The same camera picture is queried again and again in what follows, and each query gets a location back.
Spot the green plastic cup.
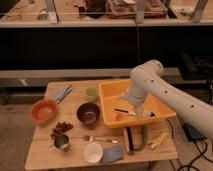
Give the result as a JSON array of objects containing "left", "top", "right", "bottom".
[{"left": 86, "top": 88, "right": 97, "bottom": 102}]

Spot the black cable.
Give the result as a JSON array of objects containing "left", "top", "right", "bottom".
[{"left": 166, "top": 119, "right": 213, "bottom": 171}]

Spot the bunch of red grapes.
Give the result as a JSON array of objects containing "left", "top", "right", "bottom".
[{"left": 50, "top": 122, "right": 73, "bottom": 139}]

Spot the yellow plastic tray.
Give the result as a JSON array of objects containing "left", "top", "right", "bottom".
[{"left": 98, "top": 79, "right": 176, "bottom": 128}]

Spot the silver fork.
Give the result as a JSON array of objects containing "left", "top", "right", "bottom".
[{"left": 82, "top": 135, "right": 118, "bottom": 144}]

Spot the yellow banana toy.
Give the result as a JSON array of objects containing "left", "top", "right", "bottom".
[{"left": 149, "top": 132, "right": 168, "bottom": 150}]

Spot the dark purple bowl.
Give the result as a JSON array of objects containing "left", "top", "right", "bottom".
[{"left": 77, "top": 103, "right": 100, "bottom": 127}]

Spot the black handled brush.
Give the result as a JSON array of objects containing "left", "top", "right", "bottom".
[{"left": 113, "top": 108, "right": 156, "bottom": 118}]

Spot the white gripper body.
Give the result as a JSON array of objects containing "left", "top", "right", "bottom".
[{"left": 118, "top": 89, "right": 147, "bottom": 113}]

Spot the blue sponge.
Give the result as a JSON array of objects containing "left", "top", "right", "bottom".
[{"left": 101, "top": 145, "right": 123, "bottom": 164}]

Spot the blue box on floor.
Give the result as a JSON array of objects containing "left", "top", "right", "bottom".
[{"left": 183, "top": 123, "right": 205, "bottom": 141}]

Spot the blue cloth with utensil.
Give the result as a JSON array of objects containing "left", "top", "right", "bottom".
[{"left": 51, "top": 85, "right": 73, "bottom": 103}]

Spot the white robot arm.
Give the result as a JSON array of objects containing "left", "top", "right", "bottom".
[{"left": 121, "top": 60, "right": 213, "bottom": 139}]

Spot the orange bowl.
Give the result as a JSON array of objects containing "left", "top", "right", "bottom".
[{"left": 29, "top": 99, "right": 57, "bottom": 125}]

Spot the small metal cup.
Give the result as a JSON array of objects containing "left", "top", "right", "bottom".
[{"left": 53, "top": 134, "right": 70, "bottom": 151}]

